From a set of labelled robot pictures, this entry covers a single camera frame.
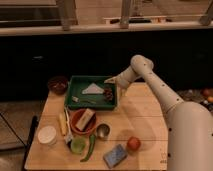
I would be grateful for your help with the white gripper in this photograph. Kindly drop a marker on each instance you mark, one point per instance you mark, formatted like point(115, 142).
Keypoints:
point(123, 79)

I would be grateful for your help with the blue sponge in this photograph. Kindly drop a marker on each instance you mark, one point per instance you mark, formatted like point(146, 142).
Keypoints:
point(115, 156)

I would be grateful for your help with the small white green item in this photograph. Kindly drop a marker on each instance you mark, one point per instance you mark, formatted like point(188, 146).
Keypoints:
point(75, 99)

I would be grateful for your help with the white handled brush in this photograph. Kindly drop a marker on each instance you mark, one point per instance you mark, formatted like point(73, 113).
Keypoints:
point(69, 136)

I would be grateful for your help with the green round cup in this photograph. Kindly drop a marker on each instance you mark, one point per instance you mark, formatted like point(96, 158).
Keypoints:
point(78, 145)

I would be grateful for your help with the orange clay bowl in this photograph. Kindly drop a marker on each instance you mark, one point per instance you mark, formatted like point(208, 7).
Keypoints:
point(90, 127)

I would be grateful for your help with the beige bread block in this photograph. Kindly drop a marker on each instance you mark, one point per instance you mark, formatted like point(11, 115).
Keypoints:
point(85, 118)

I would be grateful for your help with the green plastic tray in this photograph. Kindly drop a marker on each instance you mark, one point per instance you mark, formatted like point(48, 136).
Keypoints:
point(78, 83)

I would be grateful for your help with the wooden table board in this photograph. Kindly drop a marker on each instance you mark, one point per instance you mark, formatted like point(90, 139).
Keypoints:
point(137, 114)

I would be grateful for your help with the white triangular cloth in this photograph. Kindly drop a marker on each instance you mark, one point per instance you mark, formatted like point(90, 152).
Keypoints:
point(93, 89)

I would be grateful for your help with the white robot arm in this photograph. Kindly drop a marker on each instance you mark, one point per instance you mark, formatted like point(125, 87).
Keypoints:
point(189, 124)

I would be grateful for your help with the green chili pepper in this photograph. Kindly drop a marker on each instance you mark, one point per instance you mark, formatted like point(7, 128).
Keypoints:
point(92, 140)

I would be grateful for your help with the small metal cup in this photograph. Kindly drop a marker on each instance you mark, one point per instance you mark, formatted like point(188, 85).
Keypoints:
point(103, 131)

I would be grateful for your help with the white round container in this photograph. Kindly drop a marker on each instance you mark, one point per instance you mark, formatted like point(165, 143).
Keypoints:
point(47, 135)

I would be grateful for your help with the dark red grape bunch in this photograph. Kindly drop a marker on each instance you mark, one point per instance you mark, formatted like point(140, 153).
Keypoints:
point(108, 93)

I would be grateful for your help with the yellow corn cob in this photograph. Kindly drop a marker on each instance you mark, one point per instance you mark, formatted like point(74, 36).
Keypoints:
point(62, 121)

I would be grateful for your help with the dark brown bowl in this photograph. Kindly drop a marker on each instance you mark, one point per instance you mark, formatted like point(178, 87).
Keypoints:
point(58, 85)

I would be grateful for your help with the red tomato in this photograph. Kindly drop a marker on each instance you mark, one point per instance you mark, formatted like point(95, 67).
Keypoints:
point(133, 143)

